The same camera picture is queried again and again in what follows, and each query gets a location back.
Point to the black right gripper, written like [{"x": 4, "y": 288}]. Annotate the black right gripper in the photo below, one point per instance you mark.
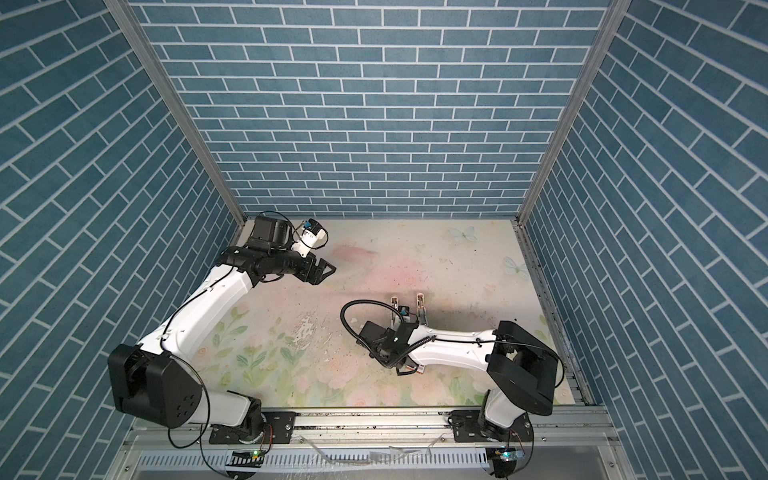
[{"x": 380, "y": 359}]

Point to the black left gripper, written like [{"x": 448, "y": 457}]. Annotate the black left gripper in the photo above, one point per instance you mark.
[{"x": 317, "y": 275}]

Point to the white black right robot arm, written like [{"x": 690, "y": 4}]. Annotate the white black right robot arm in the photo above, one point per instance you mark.
[{"x": 523, "y": 369}]

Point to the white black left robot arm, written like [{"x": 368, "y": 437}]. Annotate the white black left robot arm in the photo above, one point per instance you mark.
[{"x": 153, "y": 379}]

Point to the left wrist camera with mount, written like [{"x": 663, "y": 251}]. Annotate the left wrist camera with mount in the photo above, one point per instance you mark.
[{"x": 311, "y": 236}]

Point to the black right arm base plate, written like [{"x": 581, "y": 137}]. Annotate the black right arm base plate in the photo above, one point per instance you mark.
[{"x": 470, "y": 426}]

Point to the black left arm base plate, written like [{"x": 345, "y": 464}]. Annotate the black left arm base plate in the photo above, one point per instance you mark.
[{"x": 276, "y": 428}]

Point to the aluminium front rail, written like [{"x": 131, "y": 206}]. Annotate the aluminium front rail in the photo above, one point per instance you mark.
[{"x": 575, "y": 442}]

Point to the aluminium corner post left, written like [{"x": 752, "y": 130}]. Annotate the aluminium corner post left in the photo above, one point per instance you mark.
[{"x": 129, "y": 25}]

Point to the aluminium corner post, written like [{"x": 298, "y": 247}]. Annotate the aluminium corner post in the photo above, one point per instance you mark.
[
  {"x": 129, "y": 25},
  {"x": 593, "y": 60}
]

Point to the aluminium corner post right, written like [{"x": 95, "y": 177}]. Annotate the aluminium corner post right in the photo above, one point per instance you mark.
[{"x": 593, "y": 60}]

